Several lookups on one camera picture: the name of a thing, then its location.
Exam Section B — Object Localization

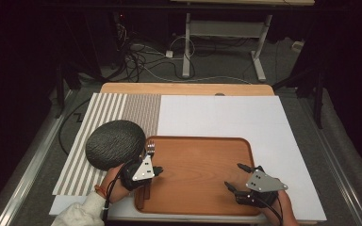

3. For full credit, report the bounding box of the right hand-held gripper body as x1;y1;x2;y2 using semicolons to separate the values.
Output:
234;165;289;208

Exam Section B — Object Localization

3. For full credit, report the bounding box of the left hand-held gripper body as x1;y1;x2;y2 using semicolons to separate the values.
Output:
120;154;156;191

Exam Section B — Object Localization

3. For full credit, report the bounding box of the fork with wooden handle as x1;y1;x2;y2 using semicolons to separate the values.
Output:
142;139;156;202

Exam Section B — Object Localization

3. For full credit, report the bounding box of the wooden serving tray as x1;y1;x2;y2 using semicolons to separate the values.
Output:
134;135;263;218

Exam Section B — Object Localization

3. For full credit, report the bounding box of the person's left hand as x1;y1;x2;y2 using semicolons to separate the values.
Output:
101;165;132;203

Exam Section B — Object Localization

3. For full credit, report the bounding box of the person's right hand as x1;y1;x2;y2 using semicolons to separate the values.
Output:
261;190;300;226

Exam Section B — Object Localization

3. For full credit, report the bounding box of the black textured round plate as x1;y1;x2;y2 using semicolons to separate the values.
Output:
85;120;147;172

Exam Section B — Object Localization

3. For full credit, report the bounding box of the white board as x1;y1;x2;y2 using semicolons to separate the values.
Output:
48;94;328;222

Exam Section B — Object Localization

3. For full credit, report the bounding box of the grey white striped placemat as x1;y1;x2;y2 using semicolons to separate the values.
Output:
52;92;162;197

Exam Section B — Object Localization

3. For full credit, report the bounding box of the light wooden table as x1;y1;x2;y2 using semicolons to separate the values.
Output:
99;82;276;97

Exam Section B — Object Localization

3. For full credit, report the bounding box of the black stand leg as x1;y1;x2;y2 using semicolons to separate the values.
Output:
271;67;324;130
55;62;83;119

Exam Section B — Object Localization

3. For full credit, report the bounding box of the small white floor box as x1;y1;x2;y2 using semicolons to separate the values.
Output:
290;40;305;53

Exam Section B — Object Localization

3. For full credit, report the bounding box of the white metal stand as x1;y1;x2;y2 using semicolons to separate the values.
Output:
182;12;272;83

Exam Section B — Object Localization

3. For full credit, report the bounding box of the right hand-held gripper black cable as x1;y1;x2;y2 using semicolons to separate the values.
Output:
257;196;286;226

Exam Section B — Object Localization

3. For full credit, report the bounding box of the hand-held gripper black cable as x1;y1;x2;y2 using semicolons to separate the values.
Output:
102;161;133;224
257;196;286;226

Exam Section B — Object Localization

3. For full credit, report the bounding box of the left hand-held gripper black cable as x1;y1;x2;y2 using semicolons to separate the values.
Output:
102;161;133;224

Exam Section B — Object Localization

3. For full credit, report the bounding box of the aluminium floor rail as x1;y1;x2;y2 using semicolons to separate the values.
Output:
298;93;362;226
0;90;76;226

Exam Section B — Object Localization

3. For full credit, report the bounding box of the bundle of floor cables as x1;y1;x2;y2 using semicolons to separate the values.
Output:
116;24;253;85

